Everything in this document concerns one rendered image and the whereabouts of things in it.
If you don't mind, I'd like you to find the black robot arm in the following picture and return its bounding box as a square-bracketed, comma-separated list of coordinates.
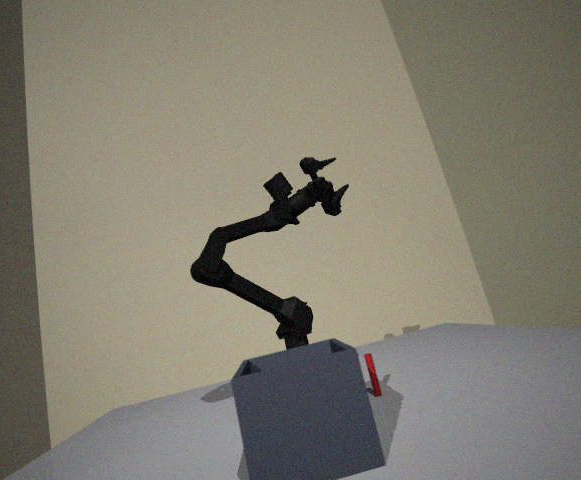
[190, 172, 335, 350]

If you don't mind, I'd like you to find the red peg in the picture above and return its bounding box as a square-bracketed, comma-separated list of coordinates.
[365, 353, 382, 397]

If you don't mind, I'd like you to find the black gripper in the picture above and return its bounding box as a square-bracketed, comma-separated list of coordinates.
[297, 157, 349, 216]

